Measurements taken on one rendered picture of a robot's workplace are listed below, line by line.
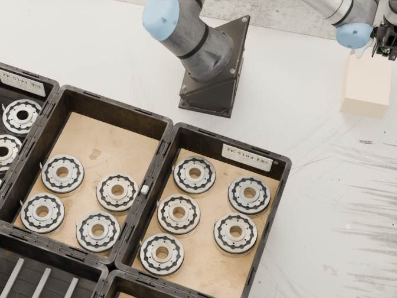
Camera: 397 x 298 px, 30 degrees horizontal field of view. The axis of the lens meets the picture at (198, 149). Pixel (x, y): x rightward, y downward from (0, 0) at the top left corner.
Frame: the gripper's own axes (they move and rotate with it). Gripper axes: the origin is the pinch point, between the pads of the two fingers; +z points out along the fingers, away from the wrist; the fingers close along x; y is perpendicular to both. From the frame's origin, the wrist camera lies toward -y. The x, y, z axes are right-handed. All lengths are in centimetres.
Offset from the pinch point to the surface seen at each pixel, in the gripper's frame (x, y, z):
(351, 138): -2.0, 15.9, 17.2
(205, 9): -57, -77, 88
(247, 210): -27, 51, 1
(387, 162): 8.4, 21.4, 17.2
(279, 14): -26, -82, 88
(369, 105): 1.1, 8.0, 11.4
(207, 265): -34, 65, 4
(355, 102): -2.9, 8.0, 11.3
